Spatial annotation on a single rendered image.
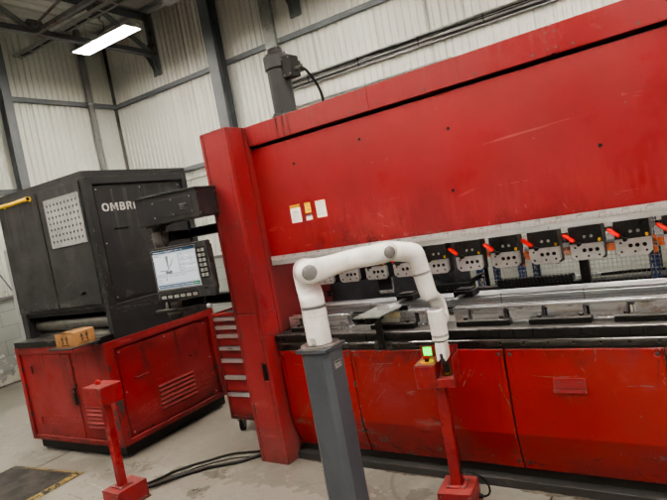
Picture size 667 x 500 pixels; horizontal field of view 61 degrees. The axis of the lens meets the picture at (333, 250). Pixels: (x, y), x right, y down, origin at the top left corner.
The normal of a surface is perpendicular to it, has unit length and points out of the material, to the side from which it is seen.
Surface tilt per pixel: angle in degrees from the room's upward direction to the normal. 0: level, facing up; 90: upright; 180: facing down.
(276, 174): 90
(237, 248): 90
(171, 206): 90
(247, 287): 90
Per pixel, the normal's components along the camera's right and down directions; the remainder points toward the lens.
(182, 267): -0.37, 0.12
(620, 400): -0.58, 0.15
